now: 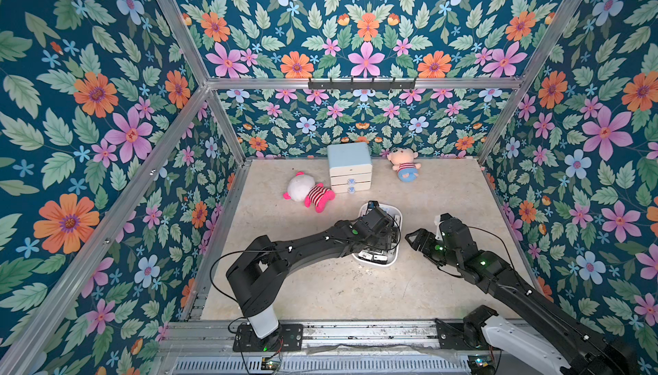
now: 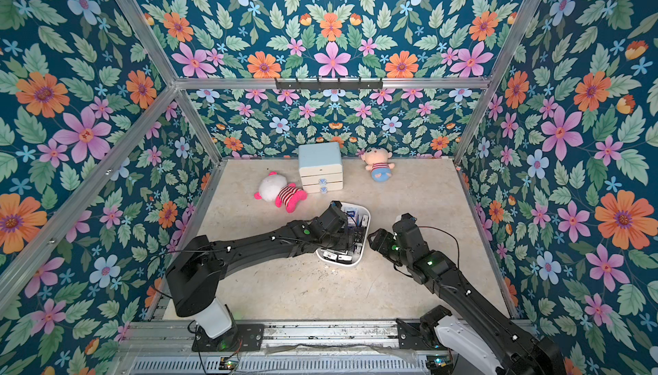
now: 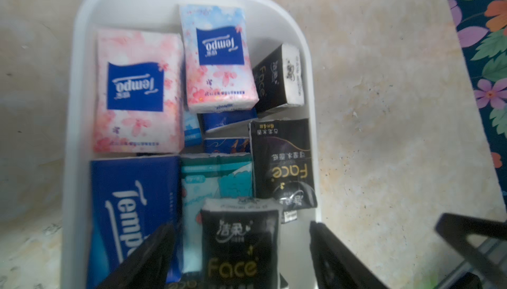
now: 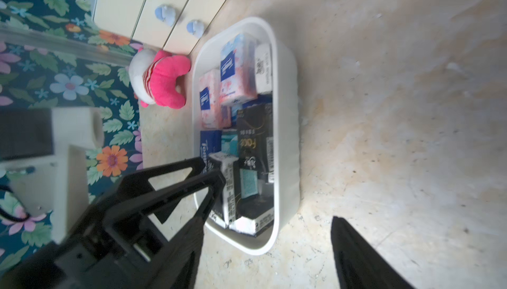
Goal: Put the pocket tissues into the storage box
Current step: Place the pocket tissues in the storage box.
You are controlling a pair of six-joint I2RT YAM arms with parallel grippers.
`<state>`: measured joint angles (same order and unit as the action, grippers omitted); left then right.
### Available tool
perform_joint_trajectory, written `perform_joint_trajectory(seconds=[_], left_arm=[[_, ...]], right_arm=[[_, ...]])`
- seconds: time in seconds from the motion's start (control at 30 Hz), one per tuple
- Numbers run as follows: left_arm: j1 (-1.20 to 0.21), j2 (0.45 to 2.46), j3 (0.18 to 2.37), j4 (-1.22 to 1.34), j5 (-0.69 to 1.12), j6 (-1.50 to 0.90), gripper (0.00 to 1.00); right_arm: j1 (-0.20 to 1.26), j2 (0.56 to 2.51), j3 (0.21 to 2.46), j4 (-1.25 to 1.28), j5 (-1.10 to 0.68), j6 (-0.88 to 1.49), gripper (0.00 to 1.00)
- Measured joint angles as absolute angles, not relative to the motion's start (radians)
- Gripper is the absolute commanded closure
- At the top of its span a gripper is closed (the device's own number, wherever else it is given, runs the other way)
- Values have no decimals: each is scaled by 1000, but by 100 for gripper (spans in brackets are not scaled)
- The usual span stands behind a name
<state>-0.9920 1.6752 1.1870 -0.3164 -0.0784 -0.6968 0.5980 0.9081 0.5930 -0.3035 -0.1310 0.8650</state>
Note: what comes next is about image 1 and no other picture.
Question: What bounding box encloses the white oval storage tray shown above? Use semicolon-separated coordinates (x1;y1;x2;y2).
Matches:
351;204;404;268

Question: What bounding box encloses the black packet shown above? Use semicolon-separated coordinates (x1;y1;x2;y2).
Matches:
358;252;373;261

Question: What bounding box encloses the black packet mid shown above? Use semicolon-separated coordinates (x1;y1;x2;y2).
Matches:
373;255;388;264

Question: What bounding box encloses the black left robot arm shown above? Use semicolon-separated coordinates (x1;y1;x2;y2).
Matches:
226;201;403;340

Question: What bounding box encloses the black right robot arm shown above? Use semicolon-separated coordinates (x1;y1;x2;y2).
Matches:
405;213;640;374

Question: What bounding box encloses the small blue-top drawer cabinet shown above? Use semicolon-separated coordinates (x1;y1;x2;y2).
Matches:
327;142;373;194

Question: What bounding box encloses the white pink plush toy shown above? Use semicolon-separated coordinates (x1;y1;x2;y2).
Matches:
283;171;336;213

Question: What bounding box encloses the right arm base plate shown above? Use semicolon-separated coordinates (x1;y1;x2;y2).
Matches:
434;318;483;350

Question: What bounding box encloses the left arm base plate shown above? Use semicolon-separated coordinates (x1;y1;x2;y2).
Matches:
232;323;304;354

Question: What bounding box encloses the black hook rail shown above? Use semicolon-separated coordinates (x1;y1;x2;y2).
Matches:
307;78;416;92

